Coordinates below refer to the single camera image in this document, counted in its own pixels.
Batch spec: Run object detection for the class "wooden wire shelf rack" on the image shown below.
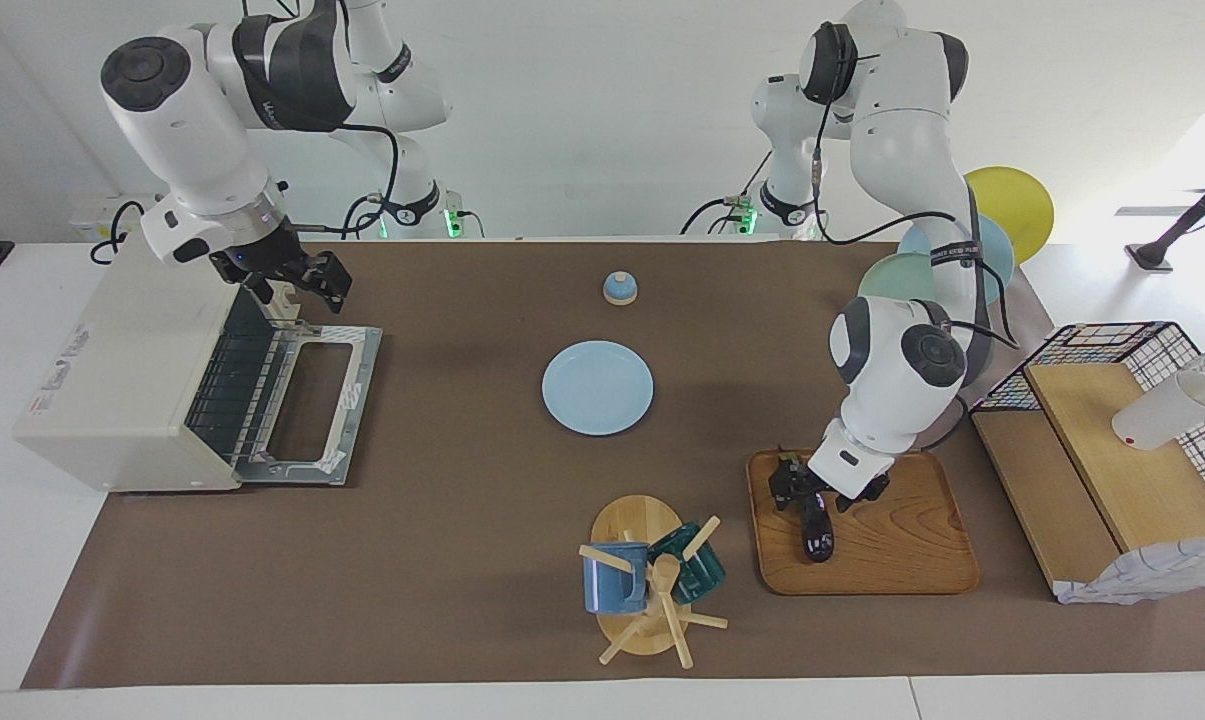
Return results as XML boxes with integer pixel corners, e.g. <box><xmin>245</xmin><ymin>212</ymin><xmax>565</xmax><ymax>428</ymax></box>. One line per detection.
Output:
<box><xmin>970</xmin><ymin>362</ymin><xmax>1205</xmax><ymax>601</ymax></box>

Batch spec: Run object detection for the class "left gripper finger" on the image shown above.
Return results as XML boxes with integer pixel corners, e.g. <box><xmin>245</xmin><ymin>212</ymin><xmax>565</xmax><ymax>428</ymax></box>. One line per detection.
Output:
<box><xmin>836</xmin><ymin>474</ymin><xmax>891</xmax><ymax>514</ymax></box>
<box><xmin>770</xmin><ymin>455</ymin><xmax>805</xmax><ymax>513</ymax></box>

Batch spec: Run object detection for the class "white patterned cloth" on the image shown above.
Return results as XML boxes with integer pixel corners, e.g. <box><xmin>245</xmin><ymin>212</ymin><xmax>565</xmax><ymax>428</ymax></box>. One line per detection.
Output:
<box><xmin>1054</xmin><ymin>537</ymin><xmax>1205</xmax><ymax>606</ymax></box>

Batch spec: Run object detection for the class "black wire basket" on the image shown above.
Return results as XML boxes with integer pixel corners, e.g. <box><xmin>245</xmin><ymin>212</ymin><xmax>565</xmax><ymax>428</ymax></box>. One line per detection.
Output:
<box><xmin>970</xmin><ymin>321</ymin><xmax>1205</xmax><ymax>531</ymax></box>

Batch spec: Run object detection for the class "white power strip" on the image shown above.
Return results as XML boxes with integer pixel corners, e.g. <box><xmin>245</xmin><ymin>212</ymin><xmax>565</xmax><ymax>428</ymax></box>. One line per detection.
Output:
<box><xmin>67</xmin><ymin>193</ymin><xmax>163</xmax><ymax>241</ymax></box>

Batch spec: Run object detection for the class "dark purple eggplant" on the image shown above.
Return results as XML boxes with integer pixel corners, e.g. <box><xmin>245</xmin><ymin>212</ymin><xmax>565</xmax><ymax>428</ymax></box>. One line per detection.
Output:
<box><xmin>777</xmin><ymin>445</ymin><xmax>836</xmax><ymax>564</ymax></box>

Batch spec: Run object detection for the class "black power cable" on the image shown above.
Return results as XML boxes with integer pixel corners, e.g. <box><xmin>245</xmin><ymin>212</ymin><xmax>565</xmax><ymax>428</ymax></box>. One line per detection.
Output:
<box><xmin>90</xmin><ymin>200</ymin><xmax>153</xmax><ymax>266</ymax></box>

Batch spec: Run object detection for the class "brown table mat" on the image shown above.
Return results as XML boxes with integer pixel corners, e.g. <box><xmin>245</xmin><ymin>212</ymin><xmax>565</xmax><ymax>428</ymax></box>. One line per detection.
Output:
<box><xmin>20</xmin><ymin>240</ymin><xmax>1205</xmax><ymax>691</ymax></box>

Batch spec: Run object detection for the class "teal mug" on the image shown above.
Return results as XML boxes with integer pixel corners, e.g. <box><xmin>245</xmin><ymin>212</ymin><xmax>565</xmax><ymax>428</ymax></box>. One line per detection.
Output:
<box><xmin>648</xmin><ymin>520</ymin><xmax>727</xmax><ymax>604</ymax></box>

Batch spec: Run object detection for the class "white plastic cup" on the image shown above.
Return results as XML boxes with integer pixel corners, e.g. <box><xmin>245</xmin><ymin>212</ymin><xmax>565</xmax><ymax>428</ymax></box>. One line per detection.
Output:
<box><xmin>1111</xmin><ymin>370</ymin><xmax>1205</xmax><ymax>452</ymax></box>

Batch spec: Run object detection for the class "blue mug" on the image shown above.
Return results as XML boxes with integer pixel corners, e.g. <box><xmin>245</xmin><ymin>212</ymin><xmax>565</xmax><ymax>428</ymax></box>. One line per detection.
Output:
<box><xmin>582</xmin><ymin>542</ymin><xmax>651</xmax><ymax>615</ymax></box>

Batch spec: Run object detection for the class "wooden mug tree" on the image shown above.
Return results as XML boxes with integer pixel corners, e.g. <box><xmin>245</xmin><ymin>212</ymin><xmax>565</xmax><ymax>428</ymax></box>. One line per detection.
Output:
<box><xmin>578</xmin><ymin>494</ymin><xmax>730</xmax><ymax>669</ymax></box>

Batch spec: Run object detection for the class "yellow plate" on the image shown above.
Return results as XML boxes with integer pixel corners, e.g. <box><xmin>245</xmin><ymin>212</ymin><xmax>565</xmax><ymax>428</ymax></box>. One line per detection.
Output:
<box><xmin>962</xmin><ymin>166</ymin><xmax>1056</xmax><ymax>266</ymax></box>

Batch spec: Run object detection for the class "mint green plate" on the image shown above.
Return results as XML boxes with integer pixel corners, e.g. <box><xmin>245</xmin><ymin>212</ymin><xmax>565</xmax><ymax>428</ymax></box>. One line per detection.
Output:
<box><xmin>857</xmin><ymin>252</ymin><xmax>948</xmax><ymax>306</ymax></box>

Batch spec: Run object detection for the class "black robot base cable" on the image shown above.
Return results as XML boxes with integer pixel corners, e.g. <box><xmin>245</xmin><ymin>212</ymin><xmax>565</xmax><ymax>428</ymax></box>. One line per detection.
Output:
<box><xmin>340</xmin><ymin>193</ymin><xmax>383</xmax><ymax>241</ymax></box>
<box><xmin>682</xmin><ymin>197</ymin><xmax>753</xmax><ymax>236</ymax></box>

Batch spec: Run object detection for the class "wooden serving tray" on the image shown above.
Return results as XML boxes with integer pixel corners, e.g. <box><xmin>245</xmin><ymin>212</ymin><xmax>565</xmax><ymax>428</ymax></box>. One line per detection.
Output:
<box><xmin>745</xmin><ymin>448</ymin><xmax>981</xmax><ymax>597</ymax></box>

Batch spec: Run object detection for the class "pale blue racked plate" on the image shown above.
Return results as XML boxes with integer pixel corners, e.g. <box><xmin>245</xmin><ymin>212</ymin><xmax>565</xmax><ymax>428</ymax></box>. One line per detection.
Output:
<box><xmin>897</xmin><ymin>213</ymin><xmax>1016</xmax><ymax>301</ymax></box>

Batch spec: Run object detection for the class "black stand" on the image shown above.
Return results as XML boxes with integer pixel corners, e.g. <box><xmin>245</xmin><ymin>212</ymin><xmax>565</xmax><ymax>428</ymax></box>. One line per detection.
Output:
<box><xmin>1125</xmin><ymin>160</ymin><xmax>1205</xmax><ymax>273</ymax></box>

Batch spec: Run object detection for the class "light blue plate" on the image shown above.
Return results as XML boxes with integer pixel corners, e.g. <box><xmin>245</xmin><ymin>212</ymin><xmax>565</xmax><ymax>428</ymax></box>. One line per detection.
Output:
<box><xmin>541</xmin><ymin>340</ymin><xmax>655</xmax><ymax>437</ymax></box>

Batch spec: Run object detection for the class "cream toaster oven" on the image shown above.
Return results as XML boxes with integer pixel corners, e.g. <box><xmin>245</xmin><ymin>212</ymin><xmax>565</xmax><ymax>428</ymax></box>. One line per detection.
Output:
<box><xmin>12</xmin><ymin>240</ymin><xmax>383</xmax><ymax>493</ymax></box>

